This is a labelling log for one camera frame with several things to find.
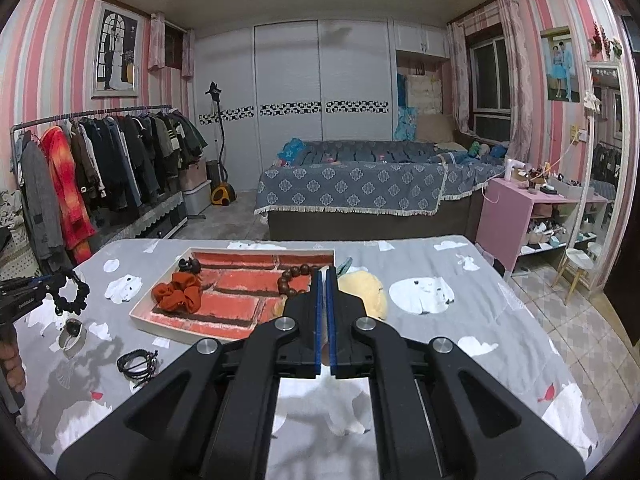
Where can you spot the white tray with red compartments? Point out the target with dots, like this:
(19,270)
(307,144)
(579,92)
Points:
(225,280)

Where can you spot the couple photo poster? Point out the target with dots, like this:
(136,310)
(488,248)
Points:
(560,65)

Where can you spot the white bangle with dark bead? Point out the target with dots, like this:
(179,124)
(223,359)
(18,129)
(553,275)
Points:
(64,340)

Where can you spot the bed with blue floral cover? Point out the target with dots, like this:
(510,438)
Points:
(350,185)

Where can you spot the large window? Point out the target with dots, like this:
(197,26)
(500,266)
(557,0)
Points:
(487,75)

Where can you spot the white hair dryer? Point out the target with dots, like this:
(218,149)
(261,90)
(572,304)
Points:
(512,169)

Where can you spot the small brown wooden ornament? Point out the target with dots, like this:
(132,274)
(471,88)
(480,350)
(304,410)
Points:
(190,265)

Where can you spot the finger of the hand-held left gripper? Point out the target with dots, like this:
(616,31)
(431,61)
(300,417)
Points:
(47,280)

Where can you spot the row of hanging clothes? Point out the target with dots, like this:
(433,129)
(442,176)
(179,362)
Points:
(115,160)

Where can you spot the pink storage box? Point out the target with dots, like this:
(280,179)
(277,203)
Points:
(192,175)

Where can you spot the garment steamer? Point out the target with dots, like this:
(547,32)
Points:
(222,194)

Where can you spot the metal clothes rack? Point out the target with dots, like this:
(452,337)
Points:
(100,111)

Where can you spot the white framed standing mirror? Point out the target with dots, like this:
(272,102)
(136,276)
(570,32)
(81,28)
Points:
(605,160)

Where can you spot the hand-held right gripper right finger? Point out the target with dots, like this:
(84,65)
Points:
(395,360)

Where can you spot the beige cushion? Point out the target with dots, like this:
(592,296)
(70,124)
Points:
(434,129)

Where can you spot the pink shelf cabinet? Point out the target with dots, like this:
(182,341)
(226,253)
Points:
(505,220)

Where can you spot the low bench with lace cloth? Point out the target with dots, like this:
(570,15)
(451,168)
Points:
(145,217)

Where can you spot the white stool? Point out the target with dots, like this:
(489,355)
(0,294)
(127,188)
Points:
(577,260)

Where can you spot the pink floral curtain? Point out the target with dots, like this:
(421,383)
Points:
(457,75)
(515,75)

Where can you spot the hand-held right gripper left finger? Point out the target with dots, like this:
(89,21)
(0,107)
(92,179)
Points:
(250,360)

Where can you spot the orange scrunchie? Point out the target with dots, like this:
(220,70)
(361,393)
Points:
(175,295)

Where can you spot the blue hanging cloth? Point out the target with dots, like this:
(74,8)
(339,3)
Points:
(404,120)

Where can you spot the person's left hand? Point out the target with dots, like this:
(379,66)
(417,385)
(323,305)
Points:
(12,360)

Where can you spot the red flower decoration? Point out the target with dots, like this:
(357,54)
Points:
(605,42)

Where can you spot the small window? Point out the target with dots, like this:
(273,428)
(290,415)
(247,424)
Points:
(173,45)

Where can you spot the framed wedding poster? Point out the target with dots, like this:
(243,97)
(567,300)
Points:
(115,50)

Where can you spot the beige yellow plush headband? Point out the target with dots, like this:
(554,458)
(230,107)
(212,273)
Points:
(365,292)

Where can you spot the white storage box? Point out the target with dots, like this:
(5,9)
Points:
(196,200)

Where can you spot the grey printed bedsheet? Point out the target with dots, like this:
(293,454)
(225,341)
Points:
(450,310)

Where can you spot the white sliding door wardrobe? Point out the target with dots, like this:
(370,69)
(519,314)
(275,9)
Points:
(287,70)

